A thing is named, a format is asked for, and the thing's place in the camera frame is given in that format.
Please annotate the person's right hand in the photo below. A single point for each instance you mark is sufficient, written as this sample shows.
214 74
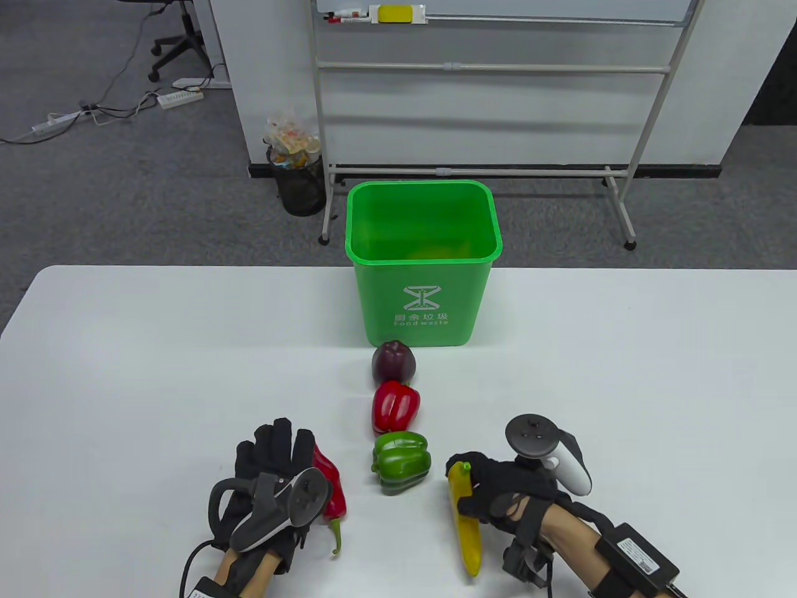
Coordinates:
510 489

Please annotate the person's left hand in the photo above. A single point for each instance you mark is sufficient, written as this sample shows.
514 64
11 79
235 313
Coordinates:
274 448

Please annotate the red chili pepper vegetable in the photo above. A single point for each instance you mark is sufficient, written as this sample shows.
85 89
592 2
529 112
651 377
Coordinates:
330 479

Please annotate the yellow banana fruit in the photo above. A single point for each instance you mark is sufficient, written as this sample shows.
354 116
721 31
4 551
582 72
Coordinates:
467 542

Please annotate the green bell pepper vegetable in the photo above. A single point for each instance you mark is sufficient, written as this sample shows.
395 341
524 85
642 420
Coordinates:
398 464

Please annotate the red bell pepper vegetable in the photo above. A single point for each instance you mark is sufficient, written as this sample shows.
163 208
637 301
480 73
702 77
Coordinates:
393 406

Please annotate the dark purple pepper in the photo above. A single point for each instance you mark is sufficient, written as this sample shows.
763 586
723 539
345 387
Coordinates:
393 362

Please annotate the green food waste bin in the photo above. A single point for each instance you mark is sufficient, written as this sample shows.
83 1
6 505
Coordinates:
423 299

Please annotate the person's right forearm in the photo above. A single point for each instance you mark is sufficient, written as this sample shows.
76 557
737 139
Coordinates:
573 542

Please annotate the person's left forearm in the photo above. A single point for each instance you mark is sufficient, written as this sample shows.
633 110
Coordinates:
249 576

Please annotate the grey hand controller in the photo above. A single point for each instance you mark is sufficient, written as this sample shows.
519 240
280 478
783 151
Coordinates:
532 433
305 498

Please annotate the black mesh wastebasket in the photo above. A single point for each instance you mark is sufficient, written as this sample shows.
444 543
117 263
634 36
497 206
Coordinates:
302 187

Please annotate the clear plastic bag of trash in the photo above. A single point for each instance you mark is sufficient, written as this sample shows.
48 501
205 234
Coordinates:
289 137

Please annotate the black office chair base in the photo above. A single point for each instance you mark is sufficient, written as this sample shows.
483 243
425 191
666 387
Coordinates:
187 43

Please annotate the white whiteboard on metal stand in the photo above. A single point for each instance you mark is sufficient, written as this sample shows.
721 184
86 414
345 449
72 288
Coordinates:
485 67

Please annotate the red whiteboard marker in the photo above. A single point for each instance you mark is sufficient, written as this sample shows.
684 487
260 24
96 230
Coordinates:
339 18

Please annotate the yellow whiteboard eraser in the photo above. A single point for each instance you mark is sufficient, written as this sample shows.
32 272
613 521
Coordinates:
395 14

